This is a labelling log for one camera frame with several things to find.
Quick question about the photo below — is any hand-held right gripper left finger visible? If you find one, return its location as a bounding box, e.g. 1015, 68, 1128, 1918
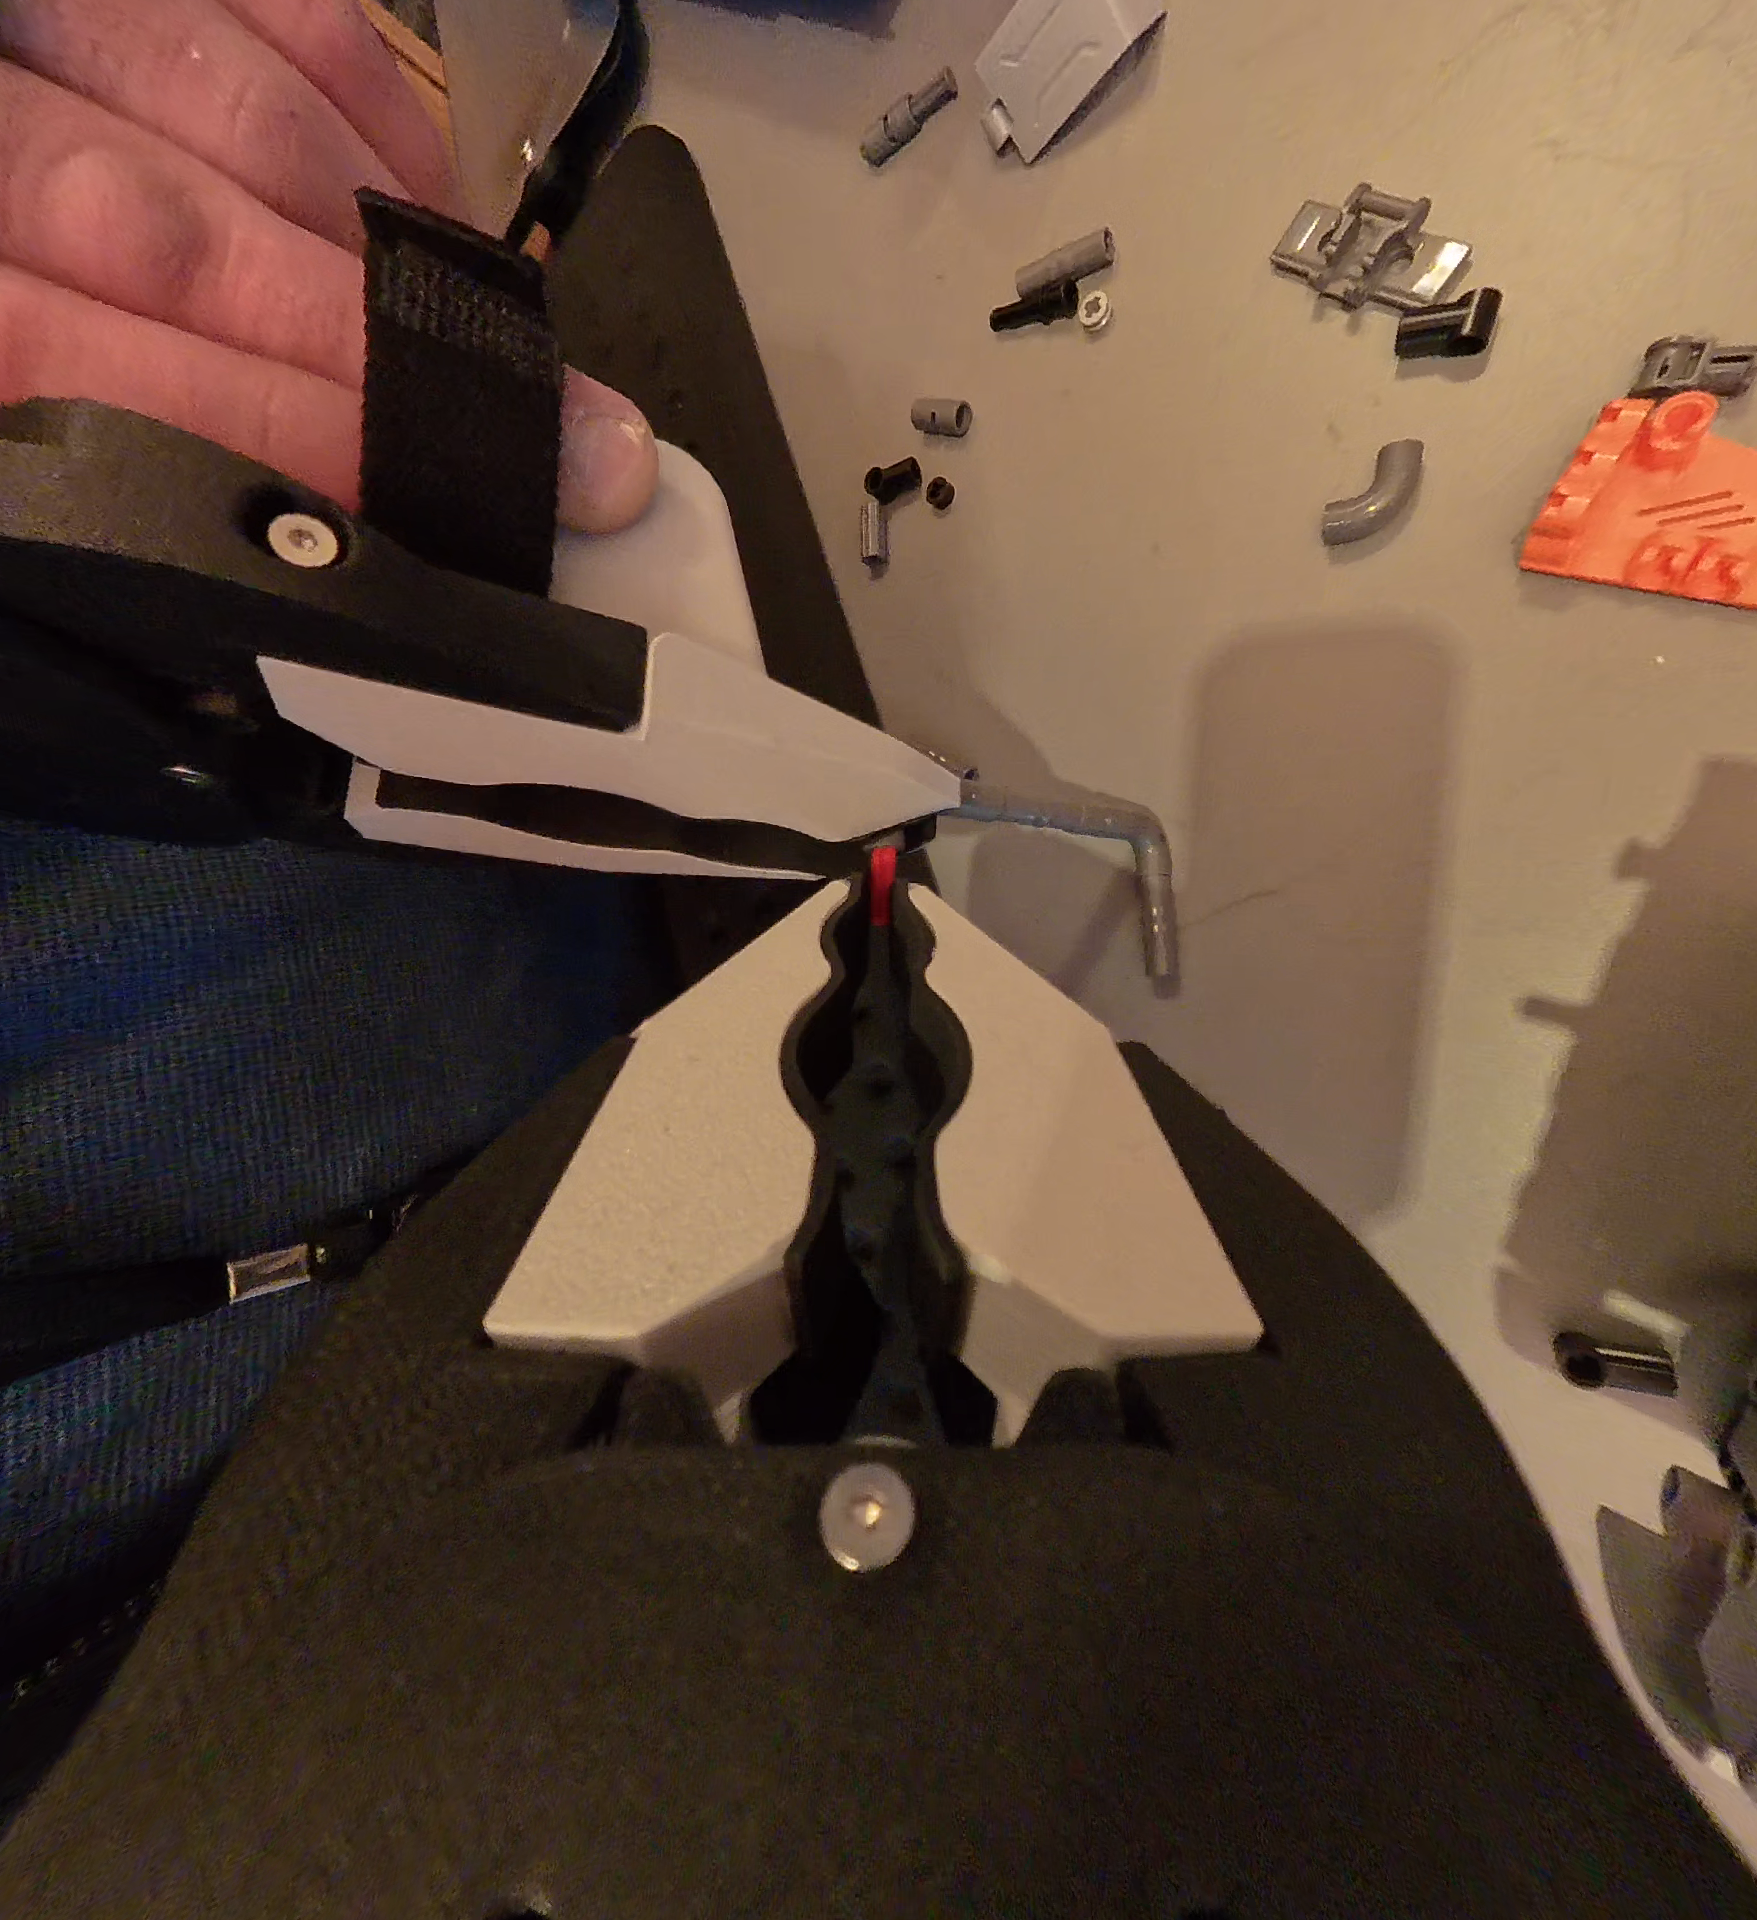
489, 876, 874, 1447

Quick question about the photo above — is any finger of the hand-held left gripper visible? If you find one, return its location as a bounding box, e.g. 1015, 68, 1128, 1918
338, 765, 820, 888
253, 616, 970, 841

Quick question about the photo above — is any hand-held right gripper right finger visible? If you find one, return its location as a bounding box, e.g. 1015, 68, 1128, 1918
884, 876, 1260, 1447

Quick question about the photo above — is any dark grey axle pin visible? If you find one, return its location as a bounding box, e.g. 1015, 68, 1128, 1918
954, 773, 1135, 841

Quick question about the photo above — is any dark grey elbow connector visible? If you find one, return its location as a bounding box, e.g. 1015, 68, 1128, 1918
1105, 796, 1186, 992

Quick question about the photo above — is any cluster of small grey connectors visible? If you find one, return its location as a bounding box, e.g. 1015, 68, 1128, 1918
858, 65, 1120, 572

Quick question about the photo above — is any grey elbow connector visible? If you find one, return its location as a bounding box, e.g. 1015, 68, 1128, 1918
1322, 441, 1428, 548

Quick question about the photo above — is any person's left hand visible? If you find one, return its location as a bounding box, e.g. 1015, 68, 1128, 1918
0, 0, 660, 541

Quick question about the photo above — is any white printed cloth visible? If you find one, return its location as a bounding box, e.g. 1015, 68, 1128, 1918
445, 0, 641, 228

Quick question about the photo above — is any grey white toy robot model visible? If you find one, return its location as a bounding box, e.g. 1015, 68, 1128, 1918
1555, 900, 1757, 1801

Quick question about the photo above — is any dark grey connector plate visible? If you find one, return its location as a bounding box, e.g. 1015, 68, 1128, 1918
1269, 186, 1451, 307

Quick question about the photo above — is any black short connector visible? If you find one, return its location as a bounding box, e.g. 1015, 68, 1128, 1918
1395, 286, 1505, 362

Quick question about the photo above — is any orange panel piece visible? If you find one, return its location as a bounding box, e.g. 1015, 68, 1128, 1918
1515, 395, 1757, 617

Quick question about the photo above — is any small dark grey piece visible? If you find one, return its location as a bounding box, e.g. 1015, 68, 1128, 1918
1639, 336, 1757, 407

